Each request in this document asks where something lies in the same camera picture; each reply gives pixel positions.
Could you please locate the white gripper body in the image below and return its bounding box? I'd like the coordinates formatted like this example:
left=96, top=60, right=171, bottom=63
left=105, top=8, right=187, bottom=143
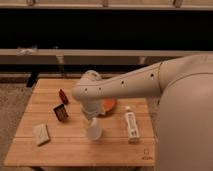
left=81, top=100, right=104, bottom=120

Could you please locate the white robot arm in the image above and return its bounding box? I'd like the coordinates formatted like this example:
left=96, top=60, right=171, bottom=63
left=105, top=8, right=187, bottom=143
left=72, top=54, right=213, bottom=171

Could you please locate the orange plate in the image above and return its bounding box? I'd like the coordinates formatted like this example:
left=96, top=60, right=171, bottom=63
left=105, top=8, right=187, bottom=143
left=102, top=99, right=117, bottom=116

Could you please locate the small red-brown block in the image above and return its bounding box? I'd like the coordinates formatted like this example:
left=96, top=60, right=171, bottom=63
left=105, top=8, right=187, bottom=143
left=59, top=89, right=69, bottom=105

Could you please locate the white plastic bottle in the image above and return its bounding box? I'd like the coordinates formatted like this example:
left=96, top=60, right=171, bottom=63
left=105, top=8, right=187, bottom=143
left=124, top=106, right=140, bottom=143

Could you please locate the wooden table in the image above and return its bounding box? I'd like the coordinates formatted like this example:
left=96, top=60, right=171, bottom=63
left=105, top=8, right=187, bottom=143
left=4, top=79, right=155, bottom=167

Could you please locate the white sponge block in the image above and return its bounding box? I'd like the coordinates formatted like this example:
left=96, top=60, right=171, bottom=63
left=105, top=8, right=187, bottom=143
left=33, top=124, right=50, bottom=146

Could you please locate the long wooden rail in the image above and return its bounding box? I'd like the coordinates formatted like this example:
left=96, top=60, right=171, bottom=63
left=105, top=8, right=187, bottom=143
left=0, top=48, right=213, bottom=65

